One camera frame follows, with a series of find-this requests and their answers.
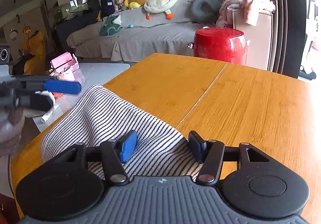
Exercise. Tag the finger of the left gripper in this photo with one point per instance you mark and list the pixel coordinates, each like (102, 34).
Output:
(65, 87)
(38, 102)

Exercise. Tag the green dinosaur plush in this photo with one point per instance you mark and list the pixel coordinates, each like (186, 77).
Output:
(112, 25)

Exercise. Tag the pink storage box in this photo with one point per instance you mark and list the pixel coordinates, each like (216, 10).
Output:
(66, 67)

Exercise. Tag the red round stool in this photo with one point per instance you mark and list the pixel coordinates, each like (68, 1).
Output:
(221, 44)

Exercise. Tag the grey striped knit garment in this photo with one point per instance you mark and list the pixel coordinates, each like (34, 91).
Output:
(101, 115)

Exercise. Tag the grey covered sofa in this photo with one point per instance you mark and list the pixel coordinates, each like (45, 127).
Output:
(140, 38)

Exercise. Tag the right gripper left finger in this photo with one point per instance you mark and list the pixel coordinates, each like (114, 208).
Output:
(115, 153)

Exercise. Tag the grey neck pillow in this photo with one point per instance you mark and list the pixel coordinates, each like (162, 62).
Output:
(205, 11)

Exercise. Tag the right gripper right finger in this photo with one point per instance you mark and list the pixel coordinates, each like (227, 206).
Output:
(210, 154)

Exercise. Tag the pink clothes pile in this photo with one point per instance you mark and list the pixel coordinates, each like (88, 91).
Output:
(250, 8)

